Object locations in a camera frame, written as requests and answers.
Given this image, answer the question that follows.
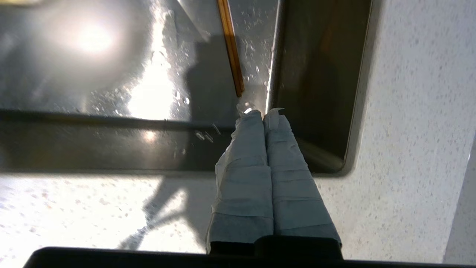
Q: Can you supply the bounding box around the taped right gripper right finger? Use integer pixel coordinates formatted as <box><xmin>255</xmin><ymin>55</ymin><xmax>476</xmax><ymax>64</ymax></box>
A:
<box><xmin>264</xmin><ymin>108</ymin><xmax>342</xmax><ymax>246</ymax></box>

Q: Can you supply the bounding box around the stainless steel sink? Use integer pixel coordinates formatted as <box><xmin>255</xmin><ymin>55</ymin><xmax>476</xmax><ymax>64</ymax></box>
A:
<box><xmin>0</xmin><ymin>0</ymin><xmax>373</xmax><ymax>175</ymax></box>

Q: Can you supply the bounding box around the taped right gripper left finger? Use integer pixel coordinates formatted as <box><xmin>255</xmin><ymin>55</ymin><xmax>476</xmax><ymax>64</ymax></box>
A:
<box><xmin>206</xmin><ymin>109</ymin><xmax>275</xmax><ymax>253</ymax></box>

